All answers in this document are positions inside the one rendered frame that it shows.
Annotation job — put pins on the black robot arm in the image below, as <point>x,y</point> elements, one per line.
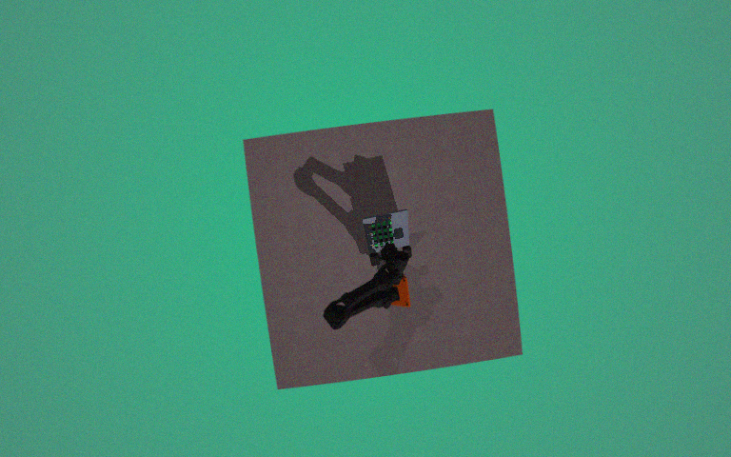
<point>377,293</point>

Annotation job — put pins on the dark grey switch panel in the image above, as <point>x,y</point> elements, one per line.
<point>385,228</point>

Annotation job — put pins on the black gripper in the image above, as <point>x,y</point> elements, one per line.
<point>375,258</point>

